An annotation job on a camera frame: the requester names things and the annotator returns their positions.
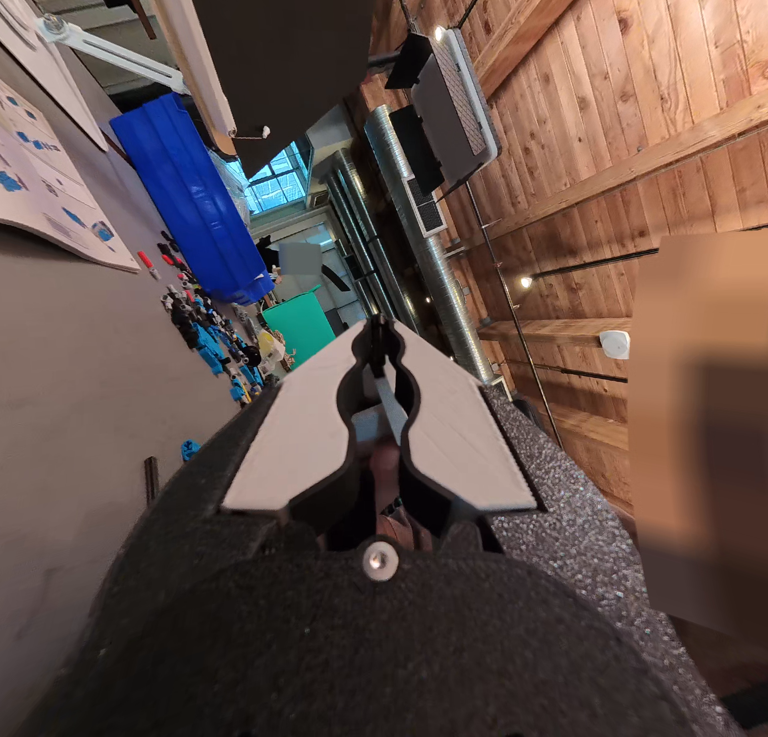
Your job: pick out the green storage bin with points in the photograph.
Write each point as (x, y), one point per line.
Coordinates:
(300, 329)

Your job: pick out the black partition panel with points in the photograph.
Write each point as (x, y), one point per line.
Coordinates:
(282, 59)

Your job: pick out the large metal duct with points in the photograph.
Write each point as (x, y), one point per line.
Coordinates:
(444, 281)

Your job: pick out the blue flat brick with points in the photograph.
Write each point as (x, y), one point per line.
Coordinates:
(191, 451)

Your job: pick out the red pin piece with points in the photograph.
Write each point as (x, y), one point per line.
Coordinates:
(145, 260)

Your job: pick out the pile of small building pieces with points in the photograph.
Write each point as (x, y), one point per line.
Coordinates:
(207, 341)

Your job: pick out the clear bag of parts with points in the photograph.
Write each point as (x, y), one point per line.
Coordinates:
(231, 191)

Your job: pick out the grey desk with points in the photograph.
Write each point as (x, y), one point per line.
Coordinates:
(90, 389)

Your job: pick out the white ceiling device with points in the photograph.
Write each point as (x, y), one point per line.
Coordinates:
(615, 345)

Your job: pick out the thin metal ducts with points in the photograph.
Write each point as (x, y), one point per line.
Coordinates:
(348, 209)

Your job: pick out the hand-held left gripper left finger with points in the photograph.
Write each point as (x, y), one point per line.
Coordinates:
(294, 443)

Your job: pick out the white vent grille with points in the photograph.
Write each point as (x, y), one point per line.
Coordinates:
(429, 212)

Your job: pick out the instruction booklet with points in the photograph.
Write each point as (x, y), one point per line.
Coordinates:
(48, 197)

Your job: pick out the blue storage bin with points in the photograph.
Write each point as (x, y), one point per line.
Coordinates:
(180, 197)

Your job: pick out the black axle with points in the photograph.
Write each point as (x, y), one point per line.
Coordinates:
(378, 341)
(151, 479)

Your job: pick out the hanging light panel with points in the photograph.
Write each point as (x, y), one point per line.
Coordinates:
(447, 119)

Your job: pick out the white desk lamp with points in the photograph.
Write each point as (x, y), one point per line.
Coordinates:
(195, 59)

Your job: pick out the paned window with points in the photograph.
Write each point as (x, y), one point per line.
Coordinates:
(276, 179)

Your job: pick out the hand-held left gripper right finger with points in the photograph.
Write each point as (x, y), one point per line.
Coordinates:
(468, 449)

